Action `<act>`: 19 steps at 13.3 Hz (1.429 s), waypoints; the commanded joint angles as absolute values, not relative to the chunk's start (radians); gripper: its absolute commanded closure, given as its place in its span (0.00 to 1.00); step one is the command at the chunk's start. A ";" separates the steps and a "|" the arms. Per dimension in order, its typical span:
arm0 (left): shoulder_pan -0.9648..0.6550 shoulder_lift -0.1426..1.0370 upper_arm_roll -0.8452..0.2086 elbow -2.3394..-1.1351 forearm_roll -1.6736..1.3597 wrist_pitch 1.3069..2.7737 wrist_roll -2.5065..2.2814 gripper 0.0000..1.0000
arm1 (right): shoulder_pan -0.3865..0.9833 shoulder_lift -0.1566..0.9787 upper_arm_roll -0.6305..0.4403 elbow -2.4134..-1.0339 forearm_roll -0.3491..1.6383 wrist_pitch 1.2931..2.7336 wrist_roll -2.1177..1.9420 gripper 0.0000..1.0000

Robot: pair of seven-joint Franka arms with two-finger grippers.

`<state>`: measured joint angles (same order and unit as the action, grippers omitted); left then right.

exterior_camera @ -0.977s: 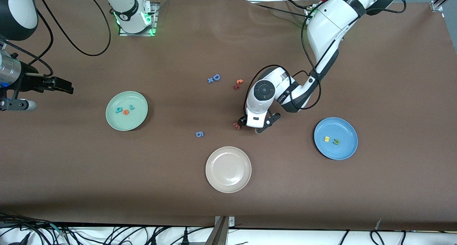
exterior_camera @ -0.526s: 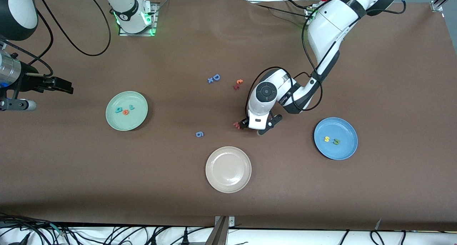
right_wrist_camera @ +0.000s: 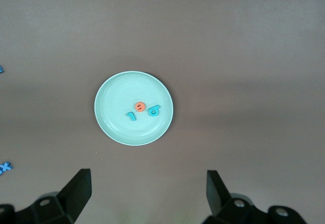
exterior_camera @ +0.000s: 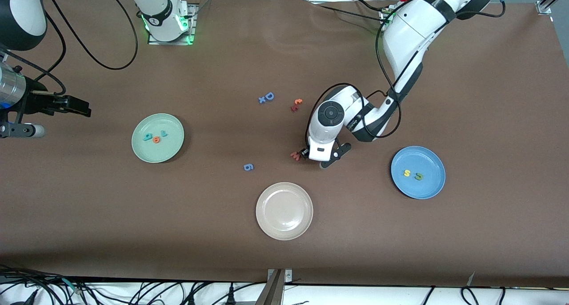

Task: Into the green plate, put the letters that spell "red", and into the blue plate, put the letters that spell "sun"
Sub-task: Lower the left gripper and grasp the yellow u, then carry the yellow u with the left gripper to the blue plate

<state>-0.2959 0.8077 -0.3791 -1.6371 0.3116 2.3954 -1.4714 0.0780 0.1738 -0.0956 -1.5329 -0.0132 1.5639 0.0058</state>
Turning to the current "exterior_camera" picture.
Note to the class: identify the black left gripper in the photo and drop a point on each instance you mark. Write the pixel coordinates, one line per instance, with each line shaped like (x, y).
(305, 152)

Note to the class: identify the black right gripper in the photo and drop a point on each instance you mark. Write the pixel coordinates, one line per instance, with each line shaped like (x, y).
(39, 103)

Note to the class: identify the teal letter q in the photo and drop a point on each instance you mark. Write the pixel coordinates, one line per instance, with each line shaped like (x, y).
(146, 138)

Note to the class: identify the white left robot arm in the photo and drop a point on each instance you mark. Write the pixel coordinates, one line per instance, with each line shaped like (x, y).
(329, 118)

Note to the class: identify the pink letter w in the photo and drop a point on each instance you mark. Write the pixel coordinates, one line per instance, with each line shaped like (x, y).
(294, 156)

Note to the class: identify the blue number 6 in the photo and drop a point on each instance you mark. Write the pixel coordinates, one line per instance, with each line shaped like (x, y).
(246, 166)

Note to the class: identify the beige plate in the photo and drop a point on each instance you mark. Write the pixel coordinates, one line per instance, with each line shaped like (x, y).
(284, 211)

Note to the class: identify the blue letter D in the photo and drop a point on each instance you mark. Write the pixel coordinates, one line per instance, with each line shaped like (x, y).
(268, 94)

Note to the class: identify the pale green plate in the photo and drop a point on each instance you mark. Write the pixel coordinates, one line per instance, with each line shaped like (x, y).
(146, 151)

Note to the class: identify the blue plate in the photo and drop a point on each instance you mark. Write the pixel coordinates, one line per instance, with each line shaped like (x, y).
(422, 189)

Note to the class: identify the metal table edge bracket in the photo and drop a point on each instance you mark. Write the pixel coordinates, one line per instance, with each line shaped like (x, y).
(273, 291)

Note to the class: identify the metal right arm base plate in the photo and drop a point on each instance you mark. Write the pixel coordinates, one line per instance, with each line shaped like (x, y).
(194, 25)

